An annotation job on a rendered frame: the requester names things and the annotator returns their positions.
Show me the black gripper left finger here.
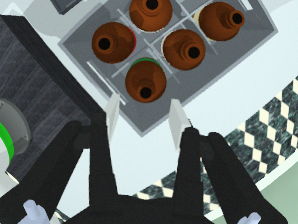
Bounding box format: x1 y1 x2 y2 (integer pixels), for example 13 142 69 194
0 94 125 224

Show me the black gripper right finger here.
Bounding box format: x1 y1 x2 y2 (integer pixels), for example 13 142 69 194
168 99 288 224

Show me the grey divided crate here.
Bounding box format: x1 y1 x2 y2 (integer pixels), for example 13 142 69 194
57 0 279 138

